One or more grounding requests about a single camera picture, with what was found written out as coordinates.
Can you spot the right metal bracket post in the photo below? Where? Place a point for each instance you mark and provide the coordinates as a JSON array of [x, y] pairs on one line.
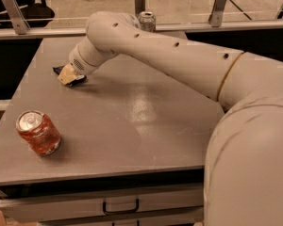
[[216, 16]]

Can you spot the black drawer handle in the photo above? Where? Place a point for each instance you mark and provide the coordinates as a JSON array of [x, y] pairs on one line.
[[118, 208]]

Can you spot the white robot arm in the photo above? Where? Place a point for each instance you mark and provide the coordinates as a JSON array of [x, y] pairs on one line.
[[243, 184]]

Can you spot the orange soda can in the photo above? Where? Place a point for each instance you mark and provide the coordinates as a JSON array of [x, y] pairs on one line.
[[38, 131]]

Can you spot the grey cabinet drawer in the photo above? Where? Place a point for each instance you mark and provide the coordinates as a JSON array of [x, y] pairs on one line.
[[155, 201]]

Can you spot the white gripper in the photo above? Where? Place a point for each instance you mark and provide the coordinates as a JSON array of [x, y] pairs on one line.
[[78, 61]]

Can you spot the black office chair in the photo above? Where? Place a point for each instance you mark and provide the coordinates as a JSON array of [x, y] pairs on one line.
[[20, 5]]

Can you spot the dark blue rxbar wrapper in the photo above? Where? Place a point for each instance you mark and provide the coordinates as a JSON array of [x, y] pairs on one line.
[[68, 76]]

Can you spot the left metal bracket post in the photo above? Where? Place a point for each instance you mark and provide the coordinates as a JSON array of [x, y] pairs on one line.
[[20, 25]]

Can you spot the silver green 7up can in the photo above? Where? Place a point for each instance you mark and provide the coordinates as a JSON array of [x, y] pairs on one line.
[[147, 20]]

